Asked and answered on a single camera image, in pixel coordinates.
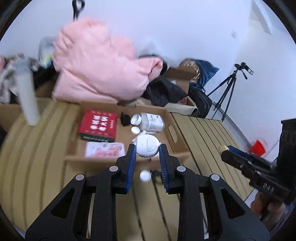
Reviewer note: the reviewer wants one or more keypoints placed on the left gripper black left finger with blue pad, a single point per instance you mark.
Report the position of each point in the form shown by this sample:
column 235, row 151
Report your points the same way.
column 85, row 209

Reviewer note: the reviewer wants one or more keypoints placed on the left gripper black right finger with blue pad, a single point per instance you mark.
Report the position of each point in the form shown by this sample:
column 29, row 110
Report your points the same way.
column 210, row 198

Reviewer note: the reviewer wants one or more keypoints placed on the white round jar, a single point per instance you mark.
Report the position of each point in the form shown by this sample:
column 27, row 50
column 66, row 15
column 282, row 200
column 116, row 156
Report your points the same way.
column 145, row 176

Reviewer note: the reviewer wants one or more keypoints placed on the white squeeze bottle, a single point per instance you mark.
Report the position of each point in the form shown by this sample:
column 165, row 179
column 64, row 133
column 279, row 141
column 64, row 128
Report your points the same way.
column 147, row 145

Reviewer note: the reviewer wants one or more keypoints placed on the white round lid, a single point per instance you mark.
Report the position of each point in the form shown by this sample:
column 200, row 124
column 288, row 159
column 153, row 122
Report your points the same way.
column 135, row 130

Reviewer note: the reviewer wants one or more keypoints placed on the pink white flat packet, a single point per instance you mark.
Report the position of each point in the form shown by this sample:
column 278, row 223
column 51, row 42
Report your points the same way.
column 104, row 150

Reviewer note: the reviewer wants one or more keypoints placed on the red bucket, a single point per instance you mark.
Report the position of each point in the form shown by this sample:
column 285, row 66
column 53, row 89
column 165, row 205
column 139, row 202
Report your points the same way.
column 258, row 148

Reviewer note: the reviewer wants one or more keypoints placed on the red box white characters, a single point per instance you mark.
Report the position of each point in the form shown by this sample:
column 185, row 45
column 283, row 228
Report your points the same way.
column 98, row 126

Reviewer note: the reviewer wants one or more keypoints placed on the small black object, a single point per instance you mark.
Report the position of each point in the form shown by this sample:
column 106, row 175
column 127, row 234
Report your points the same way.
column 125, row 119

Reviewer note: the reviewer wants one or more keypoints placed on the large white pill jar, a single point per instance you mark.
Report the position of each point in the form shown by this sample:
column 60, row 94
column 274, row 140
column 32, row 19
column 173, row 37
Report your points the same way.
column 148, row 122

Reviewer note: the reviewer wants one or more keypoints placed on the large cardboard box left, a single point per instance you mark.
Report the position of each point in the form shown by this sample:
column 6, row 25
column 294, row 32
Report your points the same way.
column 11, row 112

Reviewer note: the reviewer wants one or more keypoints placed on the black jacket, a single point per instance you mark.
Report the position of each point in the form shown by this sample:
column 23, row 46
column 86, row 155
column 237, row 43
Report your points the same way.
column 161, row 92

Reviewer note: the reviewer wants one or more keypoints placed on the cardboard box behind table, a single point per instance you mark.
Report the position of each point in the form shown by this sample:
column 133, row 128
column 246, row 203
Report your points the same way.
column 181, row 76

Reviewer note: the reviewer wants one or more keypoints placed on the blue cloth bag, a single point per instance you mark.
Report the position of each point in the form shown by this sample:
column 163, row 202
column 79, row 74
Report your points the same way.
column 207, row 71

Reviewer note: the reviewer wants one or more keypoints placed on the pink duvet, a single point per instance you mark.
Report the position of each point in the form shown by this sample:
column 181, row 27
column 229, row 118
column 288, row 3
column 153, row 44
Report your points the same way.
column 93, row 65

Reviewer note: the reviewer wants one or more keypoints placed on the woven rattan basket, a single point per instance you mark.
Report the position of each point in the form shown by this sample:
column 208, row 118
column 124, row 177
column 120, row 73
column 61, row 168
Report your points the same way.
column 191, row 66

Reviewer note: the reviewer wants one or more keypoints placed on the white thermos bottle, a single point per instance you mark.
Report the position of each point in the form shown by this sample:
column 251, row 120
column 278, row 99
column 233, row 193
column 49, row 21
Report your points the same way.
column 26, row 91

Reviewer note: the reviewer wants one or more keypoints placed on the beige crumpled clothes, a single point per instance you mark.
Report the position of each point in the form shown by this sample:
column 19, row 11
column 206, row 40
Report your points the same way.
column 8, row 78

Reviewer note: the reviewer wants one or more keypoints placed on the black camera tripod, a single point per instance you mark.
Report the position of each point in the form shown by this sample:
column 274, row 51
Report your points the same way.
column 230, row 81

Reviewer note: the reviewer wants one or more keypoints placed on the metal folding chair frame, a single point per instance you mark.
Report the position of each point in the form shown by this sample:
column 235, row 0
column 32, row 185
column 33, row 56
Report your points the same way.
column 45, row 51

